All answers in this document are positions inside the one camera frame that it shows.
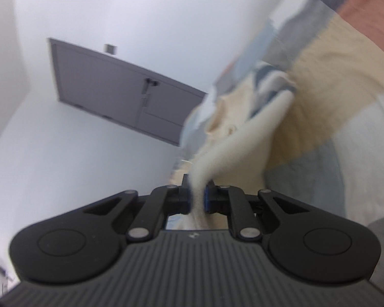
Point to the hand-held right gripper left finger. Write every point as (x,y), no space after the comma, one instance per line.
(188,200)

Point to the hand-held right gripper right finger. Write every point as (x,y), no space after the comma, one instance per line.
(206,200)

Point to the fluffy cream garment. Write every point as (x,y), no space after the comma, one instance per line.
(243,147)

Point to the grey door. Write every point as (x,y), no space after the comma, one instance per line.
(115,92)

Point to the checkered quilt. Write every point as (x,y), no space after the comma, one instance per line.
(345,102)

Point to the grey wall switch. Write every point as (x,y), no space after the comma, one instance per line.
(110,49)

